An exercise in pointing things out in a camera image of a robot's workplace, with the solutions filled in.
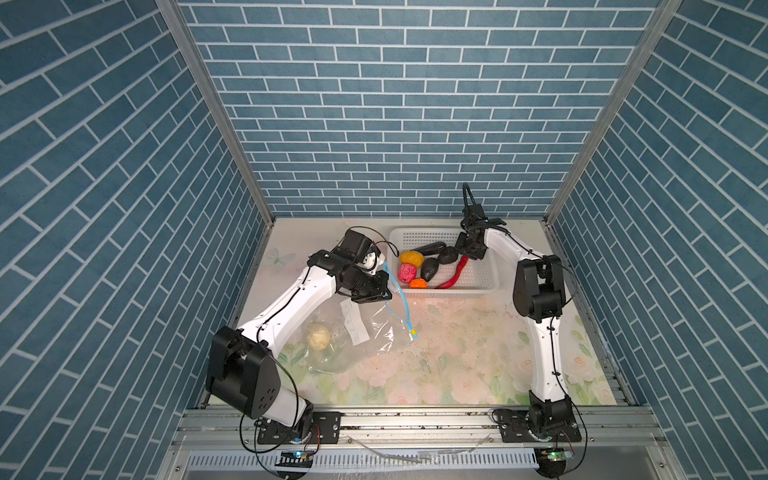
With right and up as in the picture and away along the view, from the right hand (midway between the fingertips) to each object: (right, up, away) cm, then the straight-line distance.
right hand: (459, 248), depth 107 cm
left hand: (-23, -12, -28) cm, 39 cm away
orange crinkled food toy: (-16, -11, -12) cm, 23 cm away
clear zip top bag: (-36, -24, -25) cm, 50 cm away
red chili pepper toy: (0, -6, -2) cm, 7 cm away
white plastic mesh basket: (+5, -10, -3) cm, 12 cm away
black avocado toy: (-12, -7, -7) cm, 15 cm away
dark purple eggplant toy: (-11, 0, -3) cm, 11 cm away
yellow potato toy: (-17, -3, -5) cm, 18 cm away
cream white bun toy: (-45, -25, -23) cm, 56 cm away
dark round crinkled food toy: (-4, -3, -2) cm, 6 cm away
